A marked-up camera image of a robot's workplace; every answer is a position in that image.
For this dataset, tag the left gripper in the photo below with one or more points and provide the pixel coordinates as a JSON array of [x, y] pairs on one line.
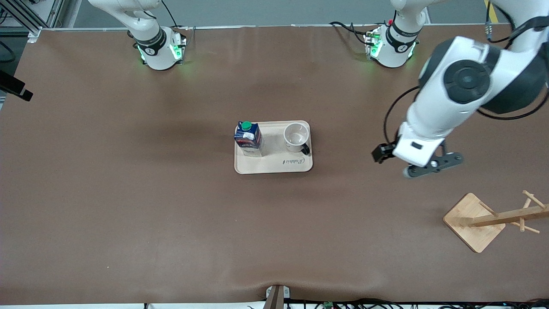
[[383, 152]]

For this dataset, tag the blue milk carton green cap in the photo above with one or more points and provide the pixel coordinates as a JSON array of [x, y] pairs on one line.
[[248, 141]]

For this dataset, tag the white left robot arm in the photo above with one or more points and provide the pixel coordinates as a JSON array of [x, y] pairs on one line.
[[429, 116]]

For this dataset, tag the cream tray with rabbit print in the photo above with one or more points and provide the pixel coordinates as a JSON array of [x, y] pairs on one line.
[[279, 165]]

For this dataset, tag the wooden mug tree stand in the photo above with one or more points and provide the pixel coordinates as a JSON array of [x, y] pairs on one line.
[[472, 223]]

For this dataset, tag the brown table cover sheet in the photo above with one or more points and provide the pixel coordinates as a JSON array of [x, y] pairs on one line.
[[274, 236]]

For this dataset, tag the metal camera mount clamp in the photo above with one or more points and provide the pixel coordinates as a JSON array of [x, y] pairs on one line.
[[276, 298]]

